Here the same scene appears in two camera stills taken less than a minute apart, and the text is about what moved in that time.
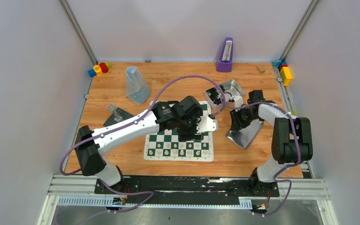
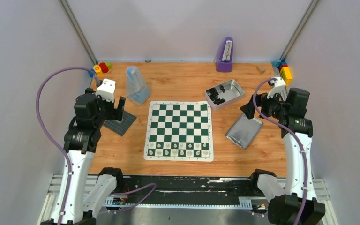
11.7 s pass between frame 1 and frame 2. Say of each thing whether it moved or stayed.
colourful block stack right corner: stayed
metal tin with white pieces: stayed
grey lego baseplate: stayed
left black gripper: moved
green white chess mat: stayed
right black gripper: moved
